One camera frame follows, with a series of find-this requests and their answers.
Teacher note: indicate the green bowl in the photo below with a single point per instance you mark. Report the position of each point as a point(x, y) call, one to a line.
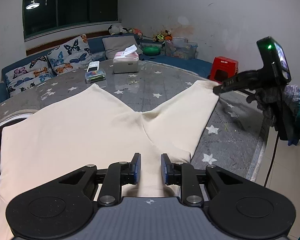
point(151, 50)

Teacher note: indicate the grey cushion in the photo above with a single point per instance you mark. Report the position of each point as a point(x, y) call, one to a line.
point(113, 45)

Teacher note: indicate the left butterfly pillow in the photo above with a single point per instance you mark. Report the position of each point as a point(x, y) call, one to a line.
point(28, 76)

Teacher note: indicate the black white plush toy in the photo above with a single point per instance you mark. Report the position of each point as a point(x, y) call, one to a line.
point(118, 30)

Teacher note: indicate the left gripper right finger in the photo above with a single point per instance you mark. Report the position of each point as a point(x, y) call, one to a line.
point(171, 172)

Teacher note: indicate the red plastic stool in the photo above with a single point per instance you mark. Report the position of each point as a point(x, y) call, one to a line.
point(223, 68)

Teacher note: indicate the white phone box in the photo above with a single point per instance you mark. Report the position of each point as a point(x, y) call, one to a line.
point(93, 66)

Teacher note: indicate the yellow black plush toy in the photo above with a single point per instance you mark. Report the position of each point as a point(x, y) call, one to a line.
point(158, 38)

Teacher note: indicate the dark window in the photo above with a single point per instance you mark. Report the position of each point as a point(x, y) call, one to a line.
point(43, 16)

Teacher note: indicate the orange plush toy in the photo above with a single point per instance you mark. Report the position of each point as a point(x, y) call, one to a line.
point(167, 35)

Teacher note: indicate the butterfly pillow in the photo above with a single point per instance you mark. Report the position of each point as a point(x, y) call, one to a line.
point(28, 76)
point(72, 55)

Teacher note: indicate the blue sectional sofa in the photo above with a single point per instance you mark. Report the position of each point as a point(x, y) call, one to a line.
point(200, 67)

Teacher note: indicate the cream white garment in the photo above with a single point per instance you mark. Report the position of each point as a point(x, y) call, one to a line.
point(95, 127)

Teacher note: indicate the clear plastic toy bin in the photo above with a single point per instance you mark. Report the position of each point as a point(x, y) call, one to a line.
point(182, 50)

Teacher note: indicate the gloved right hand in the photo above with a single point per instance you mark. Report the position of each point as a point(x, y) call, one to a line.
point(280, 106)

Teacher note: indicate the black mounted camera box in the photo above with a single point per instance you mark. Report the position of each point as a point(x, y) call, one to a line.
point(275, 65)

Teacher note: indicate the white tissue box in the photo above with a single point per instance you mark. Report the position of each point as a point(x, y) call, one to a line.
point(126, 61)

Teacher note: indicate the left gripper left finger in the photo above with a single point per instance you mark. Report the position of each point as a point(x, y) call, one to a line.
point(131, 171)

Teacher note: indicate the right butterfly pillow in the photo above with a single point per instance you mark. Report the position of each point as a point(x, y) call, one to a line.
point(72, 55)

